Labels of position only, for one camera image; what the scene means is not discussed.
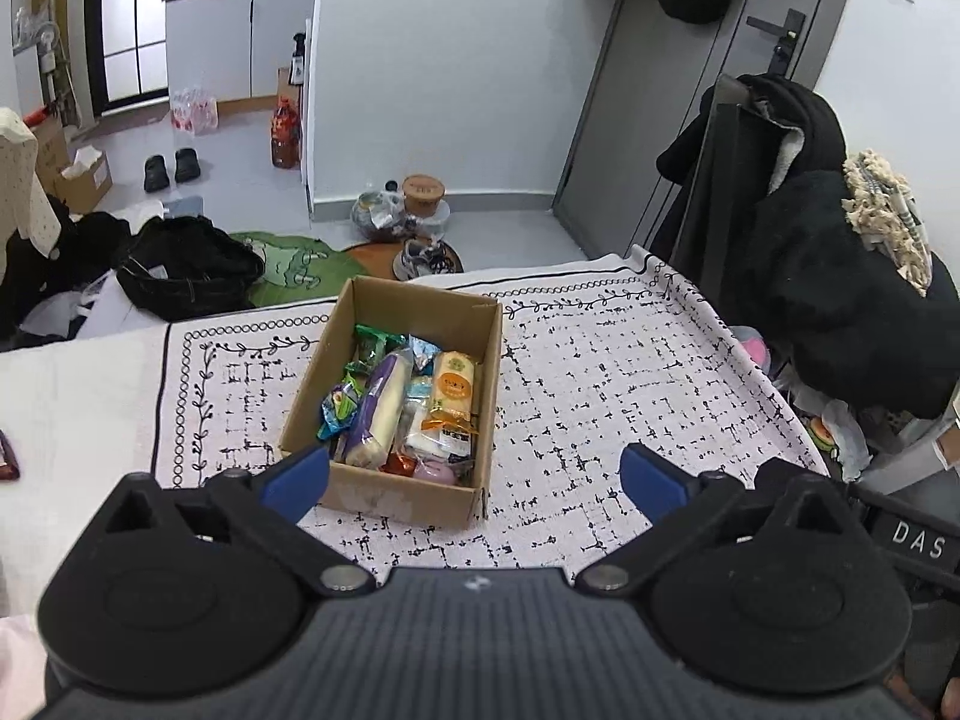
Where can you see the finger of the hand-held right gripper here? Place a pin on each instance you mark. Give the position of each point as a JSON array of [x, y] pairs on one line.
[[780, 469]]

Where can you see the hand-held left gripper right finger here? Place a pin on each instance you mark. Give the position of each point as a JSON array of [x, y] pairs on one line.
[[652, 481]]

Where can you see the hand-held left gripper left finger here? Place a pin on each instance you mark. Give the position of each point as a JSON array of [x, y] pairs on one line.
[[296, 478]]

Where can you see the small blue snack packet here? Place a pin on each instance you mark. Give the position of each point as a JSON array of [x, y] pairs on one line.
[[339, 409]]

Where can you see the orange snack packet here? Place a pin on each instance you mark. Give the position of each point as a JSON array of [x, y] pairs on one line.
[[399, 465]]

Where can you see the purple snack packet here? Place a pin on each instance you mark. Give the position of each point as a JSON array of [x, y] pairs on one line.
[[379, 405]]

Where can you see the brown cardboard box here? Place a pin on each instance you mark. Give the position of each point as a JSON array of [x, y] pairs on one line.
[[405, 506]]

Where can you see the pink snack packet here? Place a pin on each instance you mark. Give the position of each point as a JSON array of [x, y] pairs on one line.
[[435, 472]]

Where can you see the white snack packet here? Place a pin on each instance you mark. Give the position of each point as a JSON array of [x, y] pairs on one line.
[[442, 442]]

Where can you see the pale teal snack packet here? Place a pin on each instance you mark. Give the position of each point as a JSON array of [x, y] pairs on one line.
[[418, 388]]

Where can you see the large green snack packet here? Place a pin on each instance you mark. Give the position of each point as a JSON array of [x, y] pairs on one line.
[[377, 343]]

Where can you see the yellow bread packet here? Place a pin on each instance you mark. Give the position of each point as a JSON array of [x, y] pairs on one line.
[[454, 390]]

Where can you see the colourful round toy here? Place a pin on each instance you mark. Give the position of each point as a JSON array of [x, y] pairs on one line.
[[823, 433]]

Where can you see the white plastic bag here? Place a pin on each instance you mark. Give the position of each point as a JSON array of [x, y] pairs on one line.
[[847, 435]]

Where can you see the silver metal table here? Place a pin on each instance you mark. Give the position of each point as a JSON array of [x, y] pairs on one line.
[[915, 457]]

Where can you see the white black-patterned blanket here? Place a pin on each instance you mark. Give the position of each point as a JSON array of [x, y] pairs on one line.
[[600, 390]]

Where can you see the pink toy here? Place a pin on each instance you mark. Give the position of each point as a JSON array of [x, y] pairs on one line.
[[754, 349]]

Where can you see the black fleece coat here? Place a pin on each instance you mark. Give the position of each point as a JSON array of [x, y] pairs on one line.
[[840, 315]]

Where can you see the green floor mat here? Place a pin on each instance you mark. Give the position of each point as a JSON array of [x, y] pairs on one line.
[[292, 270]]

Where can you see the white bed sheet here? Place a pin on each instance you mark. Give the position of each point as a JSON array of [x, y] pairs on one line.
[[75, 450]]

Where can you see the black bag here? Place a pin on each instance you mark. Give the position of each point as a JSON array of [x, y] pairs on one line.
[[187, 270]]

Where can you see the grey sneaker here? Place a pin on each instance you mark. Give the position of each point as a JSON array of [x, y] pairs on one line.
[[420, 261]]

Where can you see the beige knitted scarf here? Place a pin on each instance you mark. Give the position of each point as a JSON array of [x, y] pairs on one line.
[[889, 217]]

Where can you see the clear bag of items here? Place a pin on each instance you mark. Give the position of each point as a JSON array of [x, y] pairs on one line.
[[379, 216]]

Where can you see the black lined jacket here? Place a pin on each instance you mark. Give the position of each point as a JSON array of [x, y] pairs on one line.
[[720, 187]]

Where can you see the dark brown snack wrapper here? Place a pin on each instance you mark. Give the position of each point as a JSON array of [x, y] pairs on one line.
[[7, 457]]

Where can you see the pale blue flat object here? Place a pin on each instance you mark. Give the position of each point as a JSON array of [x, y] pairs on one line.
[[184, 208]]

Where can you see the clear plastic container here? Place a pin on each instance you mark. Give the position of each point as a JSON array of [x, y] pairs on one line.
[[439, 221]]

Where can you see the brown paper tub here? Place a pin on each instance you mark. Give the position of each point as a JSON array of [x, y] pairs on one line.
[[422, 195]]

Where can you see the black clothing pile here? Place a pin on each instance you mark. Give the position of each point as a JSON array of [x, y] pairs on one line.
[[75, 255]]

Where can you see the black slipper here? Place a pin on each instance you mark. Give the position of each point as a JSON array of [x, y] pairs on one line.
[[155, 172], [187, 165]]

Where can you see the grey door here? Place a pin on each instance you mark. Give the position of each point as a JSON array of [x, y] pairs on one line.
[[660, 127]]

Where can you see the small open cardboard carton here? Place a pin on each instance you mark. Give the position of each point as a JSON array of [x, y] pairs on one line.
[[86, 184]]

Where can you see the pack of water bottles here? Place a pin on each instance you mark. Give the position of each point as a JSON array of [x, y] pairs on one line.
[[193, 111]]

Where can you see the grey chair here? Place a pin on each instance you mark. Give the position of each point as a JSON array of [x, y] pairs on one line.
[[731, 90]]

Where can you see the cream dotted garment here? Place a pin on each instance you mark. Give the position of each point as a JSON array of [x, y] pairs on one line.
[[26, 172]]

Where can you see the black spray bottle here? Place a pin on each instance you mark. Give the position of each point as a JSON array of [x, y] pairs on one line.
[[298, 60]]

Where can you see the white kitchen cabinet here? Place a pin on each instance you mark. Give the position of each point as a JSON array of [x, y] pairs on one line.
[[225, 45]]

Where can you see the black framed glass door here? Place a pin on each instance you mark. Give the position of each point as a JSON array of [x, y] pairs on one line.
[[127, 22]]

